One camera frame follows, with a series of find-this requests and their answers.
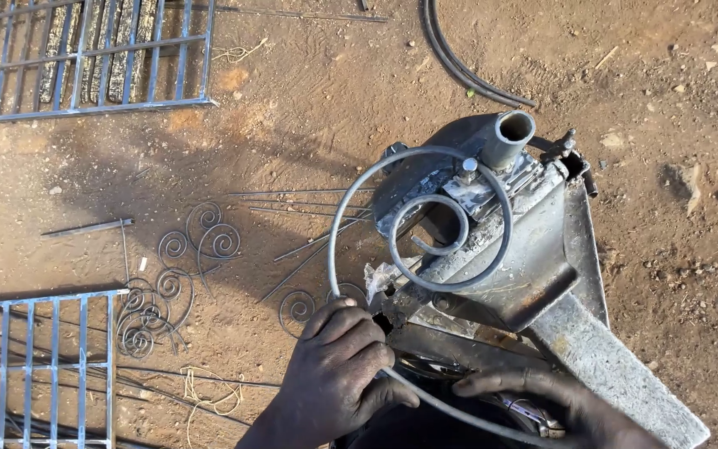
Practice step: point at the person's right hand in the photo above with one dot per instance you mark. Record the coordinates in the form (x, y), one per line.
(558, 399)

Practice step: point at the person's left hand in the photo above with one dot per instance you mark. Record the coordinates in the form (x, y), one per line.
(328, 380)

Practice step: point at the person's right fingers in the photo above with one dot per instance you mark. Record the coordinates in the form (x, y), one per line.
(502, 381)

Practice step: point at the grey steel rod with spiral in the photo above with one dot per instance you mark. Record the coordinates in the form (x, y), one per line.
(440, 149)

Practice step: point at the shiny metal tool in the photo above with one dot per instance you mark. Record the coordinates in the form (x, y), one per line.
(536, 418)

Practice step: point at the person's dark clothing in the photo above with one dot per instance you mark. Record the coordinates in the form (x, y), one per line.
(427, 430)

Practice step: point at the grey metal scroll bending jig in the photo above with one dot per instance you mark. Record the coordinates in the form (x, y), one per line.
(521, 249)

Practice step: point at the crumpled clear plastic wrap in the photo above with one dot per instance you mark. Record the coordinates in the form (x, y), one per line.
(381, 274)

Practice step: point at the single steel scroll piece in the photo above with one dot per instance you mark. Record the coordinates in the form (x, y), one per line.
(296, 307)

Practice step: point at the thin straight steel rod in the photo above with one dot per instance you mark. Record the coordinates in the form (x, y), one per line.
(296, 271)
(309, 204)
(309, 214)
(303, 191)
(315, 241)

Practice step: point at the pile of steel scroll pieces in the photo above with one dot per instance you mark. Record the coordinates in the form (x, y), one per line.
(147, 312)

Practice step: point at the long thin dark rod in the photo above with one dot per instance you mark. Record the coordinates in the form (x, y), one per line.
(303, 13)

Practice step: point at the flat metal bar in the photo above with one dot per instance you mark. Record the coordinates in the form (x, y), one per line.
(85, 228)

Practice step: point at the metal window grille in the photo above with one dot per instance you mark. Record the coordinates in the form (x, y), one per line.
(85, 51)
(28, 368)

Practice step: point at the dark charred wood pieces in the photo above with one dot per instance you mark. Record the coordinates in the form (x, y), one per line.
(131, 43)

